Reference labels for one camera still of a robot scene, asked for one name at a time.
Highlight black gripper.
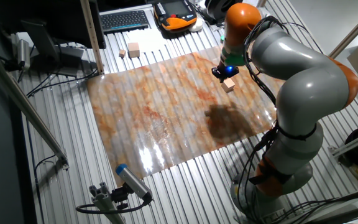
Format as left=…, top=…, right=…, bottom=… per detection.
left=211, top=63, right=241, bottom=83

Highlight small wooden block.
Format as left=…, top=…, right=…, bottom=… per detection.
left=221, top=77, right=236, bottom=93

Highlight large wooden block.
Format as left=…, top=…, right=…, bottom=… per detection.
left=127, top=42, right=141, bottom=59

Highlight white computer mouse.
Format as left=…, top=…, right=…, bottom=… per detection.
left=188, top=17, right=204, bottom=34

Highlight marble pattern mat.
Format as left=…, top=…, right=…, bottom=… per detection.
left=86, top=45, right=287, bottom=187

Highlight black round spool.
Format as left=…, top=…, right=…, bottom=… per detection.
left=204, top=0, right=245, bottom=25

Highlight orange and black teach pendant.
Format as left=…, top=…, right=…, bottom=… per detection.
left=152, top=0, right=198, bottom=32

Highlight white paper sheet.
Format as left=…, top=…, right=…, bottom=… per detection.
left=125, top=27, right=171, bottom=54

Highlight black keyboard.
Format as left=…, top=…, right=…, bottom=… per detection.
left=99, top=9, right=150, bottom=35

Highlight black monitor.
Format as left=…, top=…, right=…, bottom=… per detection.
left=0, top=0, right=107, bottom=78

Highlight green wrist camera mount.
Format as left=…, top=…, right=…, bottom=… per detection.
left=219, top=34, right=247, bottom=67

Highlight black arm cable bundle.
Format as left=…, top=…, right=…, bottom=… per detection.
left=235, top=15, right=326, bottom=218

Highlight silver camera with blue cap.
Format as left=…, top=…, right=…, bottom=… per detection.
left=115, top=163, right=154, bottom=203

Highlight upright aluminium post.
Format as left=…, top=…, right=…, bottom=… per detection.
left=79, top=0, right=106, bottom=76

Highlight long aluminium frame beam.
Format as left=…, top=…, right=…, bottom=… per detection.
left=328, top=2, right=358, bottom=60

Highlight short aluminium profile rail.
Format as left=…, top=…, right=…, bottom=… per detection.
left=327, top=126, right=358, bottom=159

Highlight black floor cables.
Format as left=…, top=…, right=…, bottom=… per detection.
left=272, top=185, right=358, bottom=224

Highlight aluminium camera mount profile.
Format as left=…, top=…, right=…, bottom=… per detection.
left=88, top=181, right=126, bottom=224

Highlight black camera cable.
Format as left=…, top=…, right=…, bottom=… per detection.
left=75, top=192, right=154, bottom=215

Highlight slanted aluminium frame bar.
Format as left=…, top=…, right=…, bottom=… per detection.
left=0, top=42, right=70, bottom=170

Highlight silver camera on bar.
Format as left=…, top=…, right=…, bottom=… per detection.
left=16, top=39, right=32, bottom=71

